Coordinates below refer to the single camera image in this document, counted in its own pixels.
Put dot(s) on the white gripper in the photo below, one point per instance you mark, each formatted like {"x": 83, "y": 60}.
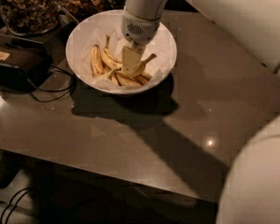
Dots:
{"x": 140, "y": 29}

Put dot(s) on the large curved yellow banana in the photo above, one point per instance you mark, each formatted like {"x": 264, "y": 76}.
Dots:
{"x": 139, "y": 69}

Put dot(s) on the lower front banana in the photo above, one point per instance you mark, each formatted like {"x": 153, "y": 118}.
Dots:
{"x": 115, "y": 76}

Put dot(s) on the back right banana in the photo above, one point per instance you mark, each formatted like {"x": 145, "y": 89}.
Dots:
{"x": 144, "y": 78}

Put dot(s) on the leftmost spotted banana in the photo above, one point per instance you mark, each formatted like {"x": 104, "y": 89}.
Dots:
{"x": 96, "y": 61}

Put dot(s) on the white bowl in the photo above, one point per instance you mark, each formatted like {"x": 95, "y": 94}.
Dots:
{"x": 81, "y": 38}

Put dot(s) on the glass jar of dried fruit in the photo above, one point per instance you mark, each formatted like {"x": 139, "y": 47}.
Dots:
{"x": 82, "y": 2}

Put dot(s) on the dark metal stand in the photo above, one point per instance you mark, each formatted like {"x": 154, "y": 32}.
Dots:
{"x": 52, "y": 42}

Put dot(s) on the black device with label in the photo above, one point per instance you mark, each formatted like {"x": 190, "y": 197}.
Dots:
{"x": 23, "y": 69}

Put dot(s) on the glass jar of nuts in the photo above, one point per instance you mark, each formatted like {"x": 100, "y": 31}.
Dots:
{"x": 29, "y": 17}

